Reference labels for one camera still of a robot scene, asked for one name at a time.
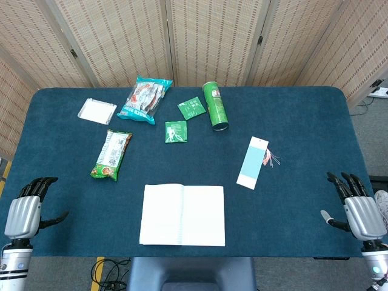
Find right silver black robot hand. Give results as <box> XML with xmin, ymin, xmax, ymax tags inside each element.
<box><xmin>320</xmin><ymin>172</ymin><xmax>388</xmax><ymax>242</ymax></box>

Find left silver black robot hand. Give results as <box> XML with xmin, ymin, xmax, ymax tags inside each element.
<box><xmin>4</xmin><ymin>176</ymin><xmax>70</xmax><ymax>240</ymax></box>

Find white blue tasselled bookmark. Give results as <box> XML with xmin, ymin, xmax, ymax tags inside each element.
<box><xmin>236</xmin><ymin>136</ymin><xmax>282</xmax><ymax>190</ymax></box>

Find white lined notebook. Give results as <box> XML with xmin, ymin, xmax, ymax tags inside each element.
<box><xmin>139</xmin><ymin>184</ymin><xmax>226</xmax><ymax>247</ymax></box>

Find white sneaker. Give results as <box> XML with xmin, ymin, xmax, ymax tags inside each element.
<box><xmin>375</xmin><ymin>190</ymin><xmax>388</xmax><ymax>221</ymax></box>

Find green white snack bag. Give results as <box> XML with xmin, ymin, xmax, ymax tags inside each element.
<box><xmin>89</xmin><ymin>129</ymin><xmax>133</xmax><ymax>182</ymax></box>

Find dark blue table cloth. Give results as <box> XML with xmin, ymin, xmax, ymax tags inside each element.
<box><xmin>0</xmin><ymin>87</ymin><xmax>375</xmax><ymax>258</ymax></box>

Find white power strip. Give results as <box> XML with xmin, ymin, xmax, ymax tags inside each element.
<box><xmin>367</xmin><ymin>87</ymin><xmax>388</xmax><ymax>98</ymax></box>

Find white plastic tray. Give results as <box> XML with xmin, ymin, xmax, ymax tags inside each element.
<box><xmin>78</xmin><ymin>98</ymin><xmax>118</xmax><ymax>125</ymax></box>

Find teal snack bag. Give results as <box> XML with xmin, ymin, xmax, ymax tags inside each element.
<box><xmin>116</xmin><ymin>75</ymin><xmax>173</xmax><ymax>125</ymax></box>

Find green sachet with figure print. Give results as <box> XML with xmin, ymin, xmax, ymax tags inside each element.
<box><xmin>164</xmin><ymin>121</ymin><xmax>188</xmax><ymax>144</ymax></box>

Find dark blue chair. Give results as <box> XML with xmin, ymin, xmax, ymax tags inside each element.
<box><xmin>126</xmin><ymin>256</ymin><xmax>256</xmax><ymax>291</ymax></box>

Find green chip can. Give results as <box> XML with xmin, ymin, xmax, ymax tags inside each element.
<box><xmin>202</xmin><ymin>81</ymin><xmax>230</xmax><ymax>132</ymax></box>

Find green sachet with white print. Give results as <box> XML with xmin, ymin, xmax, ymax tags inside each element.
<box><xmin>177</xmin><ymin>96</ymin><xmax>207</xmax><ymax>121</ymax></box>

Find bamboo folding screen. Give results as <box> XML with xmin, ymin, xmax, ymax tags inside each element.
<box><xmin>0</xmin><ymin>0</ymin><xmax>388</xmax><ymax>158</ymax></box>

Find black floor cables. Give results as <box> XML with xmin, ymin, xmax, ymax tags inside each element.
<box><xmin>90</xmin><ymin>259</ymin><xmax>130</xmax><ymax>291</ymax></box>

